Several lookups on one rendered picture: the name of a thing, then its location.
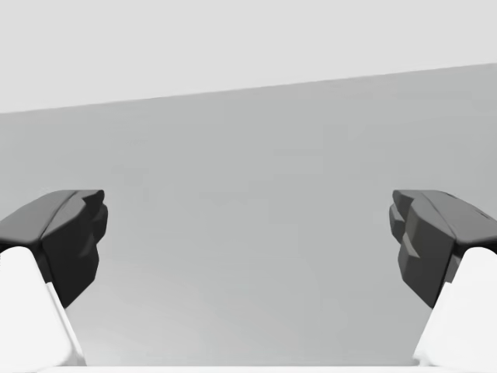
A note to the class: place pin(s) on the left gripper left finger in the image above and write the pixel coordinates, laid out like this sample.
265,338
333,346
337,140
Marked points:
42,268

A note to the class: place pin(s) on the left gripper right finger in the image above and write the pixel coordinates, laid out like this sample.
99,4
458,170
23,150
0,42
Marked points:
450,268

